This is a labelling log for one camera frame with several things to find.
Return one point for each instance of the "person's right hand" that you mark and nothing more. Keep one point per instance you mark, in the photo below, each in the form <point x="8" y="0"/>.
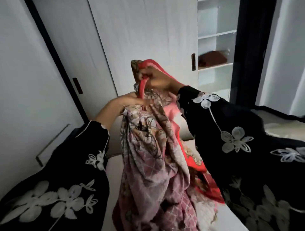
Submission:
<point x="158" y="81"/>

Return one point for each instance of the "person's left hand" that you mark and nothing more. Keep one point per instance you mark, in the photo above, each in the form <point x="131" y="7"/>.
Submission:
<point x="131" y="101"/>

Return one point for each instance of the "red patterned bedsheet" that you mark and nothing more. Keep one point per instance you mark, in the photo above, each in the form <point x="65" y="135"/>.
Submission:
<point x="152" y="154"/>

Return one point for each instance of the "brown bed sheet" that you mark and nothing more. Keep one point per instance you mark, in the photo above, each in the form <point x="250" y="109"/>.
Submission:
<point x="212" y="58"/>

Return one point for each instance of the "person's right forearm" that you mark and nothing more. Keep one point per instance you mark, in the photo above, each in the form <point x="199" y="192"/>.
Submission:
<point x="178" y="86"/>

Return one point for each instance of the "person's left forearm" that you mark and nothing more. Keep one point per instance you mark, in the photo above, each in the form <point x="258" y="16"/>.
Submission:
<point x="108" y="114"/>

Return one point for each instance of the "black recessed door pull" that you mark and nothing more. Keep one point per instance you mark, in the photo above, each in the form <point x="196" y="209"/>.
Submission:
<point x="193" y="62"/>
<point x="78" y="85"/>

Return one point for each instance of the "white wardrobe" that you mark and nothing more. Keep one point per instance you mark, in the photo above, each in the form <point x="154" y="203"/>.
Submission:
<point x="143" y="35"/>

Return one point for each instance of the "white mattress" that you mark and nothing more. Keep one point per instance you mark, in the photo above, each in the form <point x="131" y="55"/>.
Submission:
<point x="114" y="171"/>

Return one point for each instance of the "white board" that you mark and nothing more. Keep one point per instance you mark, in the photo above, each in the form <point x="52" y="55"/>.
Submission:
<point x="52" y="147"/>

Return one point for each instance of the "dark room door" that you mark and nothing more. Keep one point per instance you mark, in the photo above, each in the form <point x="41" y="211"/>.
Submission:
<point x="252" y="47"/>

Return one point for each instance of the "black floral blouse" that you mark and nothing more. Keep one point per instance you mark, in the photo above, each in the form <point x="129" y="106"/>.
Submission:
<point x="250" y="166"/>

